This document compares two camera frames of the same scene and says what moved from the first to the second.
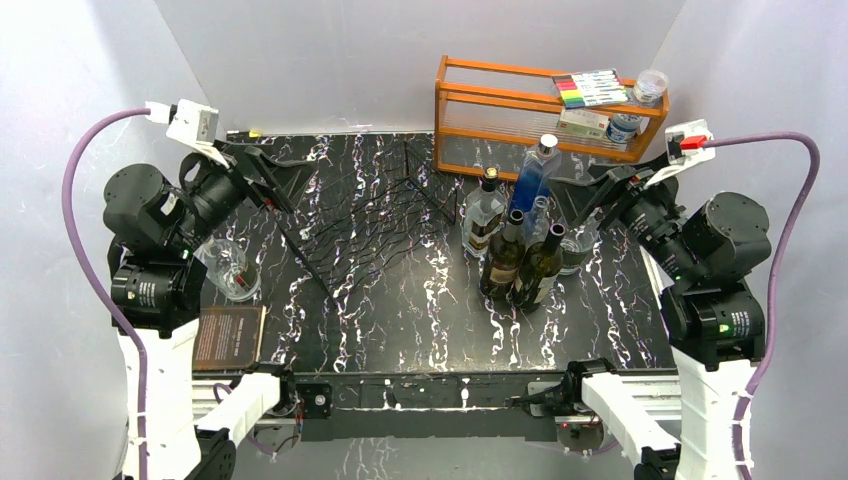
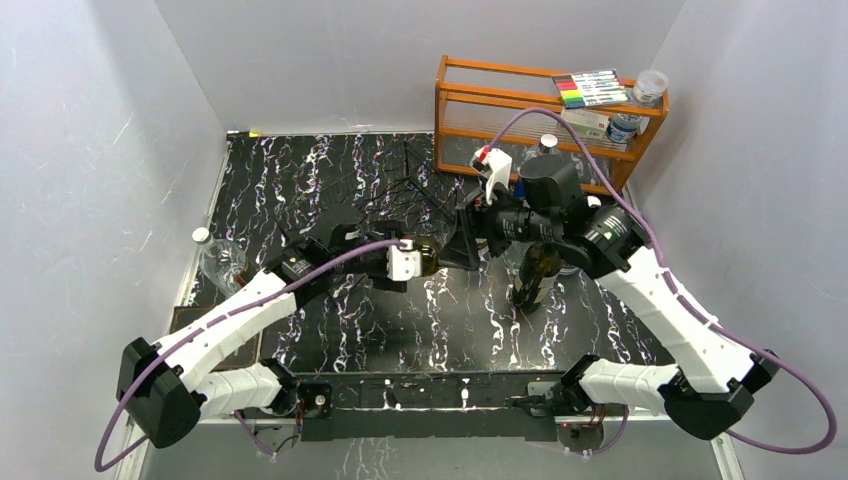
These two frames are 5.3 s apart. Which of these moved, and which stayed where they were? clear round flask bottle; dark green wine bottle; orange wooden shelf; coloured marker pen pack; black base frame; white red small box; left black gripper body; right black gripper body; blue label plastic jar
Moved: left black gripper body; dark green wine bottle; right black gripper body
Stayed: clear round flask bottle; white red small box; orange wooden shelf; black base frame; blue label plastic jar; coloured marker pen pack
